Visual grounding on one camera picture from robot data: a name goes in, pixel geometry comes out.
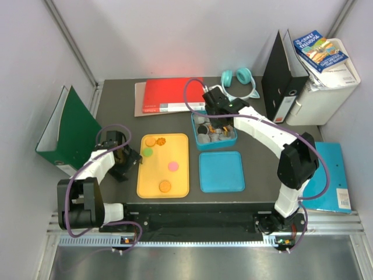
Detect green cookie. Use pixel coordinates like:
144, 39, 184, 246
143, 148, 153, 157

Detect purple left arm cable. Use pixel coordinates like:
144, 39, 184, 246
64, 124, 143, 254

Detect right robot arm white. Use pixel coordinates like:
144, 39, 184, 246
203, 86, 319, 231

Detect teal cat ear headphones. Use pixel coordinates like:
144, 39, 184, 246
220, 67, 260, 101

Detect round orange biscuit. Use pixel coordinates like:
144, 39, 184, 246
159, 180, 171, 193

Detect pink cookie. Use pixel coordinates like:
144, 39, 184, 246
168, 162, 179, 172

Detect brown notebook under red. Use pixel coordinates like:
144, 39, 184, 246
134, 82, 157, 117

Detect white papers in bin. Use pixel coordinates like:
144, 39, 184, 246
301, 59, 358, 92

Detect green ring binder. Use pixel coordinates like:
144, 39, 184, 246
35, 86, 101, 176

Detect blue paperback book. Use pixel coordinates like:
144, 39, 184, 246
293, 30, 349, 74

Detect blue folder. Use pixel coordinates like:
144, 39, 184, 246
303, 142, 351, 214

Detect black ring binder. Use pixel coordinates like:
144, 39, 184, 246
261, 31, 309, 124

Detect brown flower cookie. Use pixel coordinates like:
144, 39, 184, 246
156, 138, 166, 146

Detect white storage bin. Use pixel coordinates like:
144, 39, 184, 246
286, 56, 361, 125

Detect grey slotted cable duct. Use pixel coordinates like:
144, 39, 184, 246
59, 235, 278, 247

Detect teal tin lid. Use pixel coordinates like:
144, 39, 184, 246
199, 151, 245, 193

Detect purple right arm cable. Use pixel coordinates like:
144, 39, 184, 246
184, 77, 332, 254

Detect teal cookie tin box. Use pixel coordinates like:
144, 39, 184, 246
191, 113, 237, 151

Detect black cookie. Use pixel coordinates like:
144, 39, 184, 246
197, 125, 209, 134

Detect round tan cookie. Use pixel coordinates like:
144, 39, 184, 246
145, 137, 156, 147

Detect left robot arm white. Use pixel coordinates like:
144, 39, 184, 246
57, 131, 142, 232

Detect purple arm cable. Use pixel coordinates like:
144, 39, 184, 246
184, 77, 332, 254
64, 124, 143, 254

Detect yellow plastic tray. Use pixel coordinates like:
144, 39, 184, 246
136, 133, 189, 199

